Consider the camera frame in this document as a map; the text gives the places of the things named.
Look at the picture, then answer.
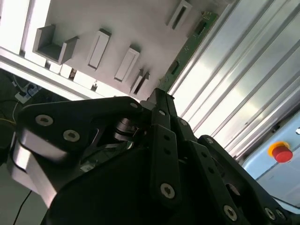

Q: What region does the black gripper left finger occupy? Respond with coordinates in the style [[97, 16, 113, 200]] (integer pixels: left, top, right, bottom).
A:
[[7, 88, 183, 210]]

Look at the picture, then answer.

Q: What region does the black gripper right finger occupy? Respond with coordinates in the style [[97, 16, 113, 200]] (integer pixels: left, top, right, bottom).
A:
[[166, 93, 294, 225]]

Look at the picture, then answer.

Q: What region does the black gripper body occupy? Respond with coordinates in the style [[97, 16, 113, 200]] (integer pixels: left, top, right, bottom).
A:
[[44, 113, 226, 225]]

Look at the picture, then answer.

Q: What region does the green RAM stick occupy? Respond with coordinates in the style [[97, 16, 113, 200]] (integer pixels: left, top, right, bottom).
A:
[[160, 10, 219, 93]]

